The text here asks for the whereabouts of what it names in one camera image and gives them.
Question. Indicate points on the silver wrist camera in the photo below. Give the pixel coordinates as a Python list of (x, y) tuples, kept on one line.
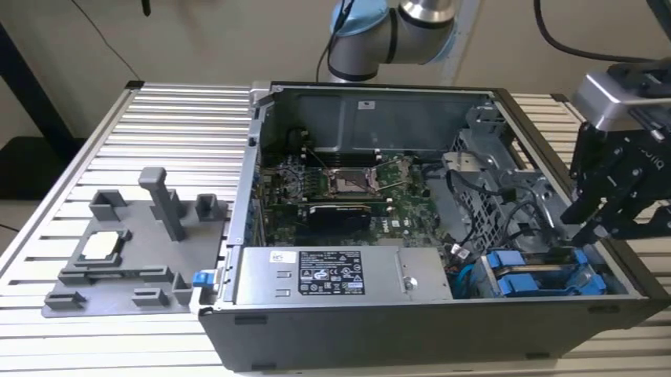
[(603, 98)]

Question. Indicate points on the small black hanging object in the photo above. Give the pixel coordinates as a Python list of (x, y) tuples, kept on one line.
[(145, 8)]

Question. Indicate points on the black furniture frame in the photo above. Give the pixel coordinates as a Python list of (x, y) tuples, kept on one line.
[(30, 165)]

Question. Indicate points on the blue case latch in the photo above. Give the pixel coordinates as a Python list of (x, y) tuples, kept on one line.
[(201, 279)]

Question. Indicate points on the silver power supply unit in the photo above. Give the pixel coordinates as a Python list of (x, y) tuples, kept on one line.
[(261, 275)]

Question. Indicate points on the silver CPU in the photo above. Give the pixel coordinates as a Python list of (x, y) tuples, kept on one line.
[(98, 245)]

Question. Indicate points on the hard disk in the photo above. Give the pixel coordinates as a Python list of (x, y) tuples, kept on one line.
[(516, 284), (505, 260)]

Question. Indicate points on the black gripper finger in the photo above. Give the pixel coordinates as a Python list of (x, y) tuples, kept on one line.
[(584, 204), (609, 220)]

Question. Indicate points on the grey parts rack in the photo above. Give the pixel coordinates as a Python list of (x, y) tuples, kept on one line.
[(141, 251)]

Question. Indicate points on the green motherboard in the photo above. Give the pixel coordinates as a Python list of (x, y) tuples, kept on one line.
[(413, 220)]

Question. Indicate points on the CPU socket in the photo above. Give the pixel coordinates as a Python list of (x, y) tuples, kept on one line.
[(348, 181)]

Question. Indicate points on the grey metal disk bay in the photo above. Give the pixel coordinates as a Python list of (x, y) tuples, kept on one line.
[(471, 161)]

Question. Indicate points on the black graphics card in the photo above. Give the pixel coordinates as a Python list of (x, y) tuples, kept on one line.
[(334, 222)]

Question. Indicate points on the black open PC case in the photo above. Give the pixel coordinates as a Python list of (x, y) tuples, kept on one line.
[(366, 337)]

